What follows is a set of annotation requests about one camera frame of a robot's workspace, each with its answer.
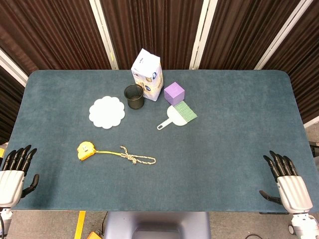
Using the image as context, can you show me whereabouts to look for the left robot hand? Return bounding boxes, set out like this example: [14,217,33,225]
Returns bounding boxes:
[0,144,40,208]

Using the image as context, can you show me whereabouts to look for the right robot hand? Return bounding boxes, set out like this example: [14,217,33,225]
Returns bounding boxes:
[259,150,314,214]

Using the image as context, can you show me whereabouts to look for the yellow tape measure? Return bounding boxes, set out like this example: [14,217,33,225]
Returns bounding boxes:
[77,141,97,161]

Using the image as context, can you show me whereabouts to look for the beige braided rope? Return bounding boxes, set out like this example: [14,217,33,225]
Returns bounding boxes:
[96,145,157,165]

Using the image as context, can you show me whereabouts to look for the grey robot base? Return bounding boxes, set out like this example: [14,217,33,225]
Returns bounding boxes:
[104,211,211,239]

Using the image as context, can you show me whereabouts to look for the white scalloped coaster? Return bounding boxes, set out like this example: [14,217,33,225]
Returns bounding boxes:
[89,96,126,129]

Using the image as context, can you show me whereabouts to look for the white brush green bristles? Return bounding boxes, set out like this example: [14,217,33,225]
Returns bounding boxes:
[157,100,198,131]

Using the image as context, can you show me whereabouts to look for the blue table mat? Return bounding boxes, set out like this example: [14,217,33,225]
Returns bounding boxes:
[4,69,317,213]

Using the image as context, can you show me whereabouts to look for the black mesh pen cup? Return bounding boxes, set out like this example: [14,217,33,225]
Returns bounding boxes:
[124,84,145,110]

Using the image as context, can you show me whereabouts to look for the purple cube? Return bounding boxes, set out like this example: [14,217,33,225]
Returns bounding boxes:
[163,81,185,106]

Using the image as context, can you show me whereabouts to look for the brown folding screen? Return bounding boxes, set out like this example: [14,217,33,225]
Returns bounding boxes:
[0,0,319,145]

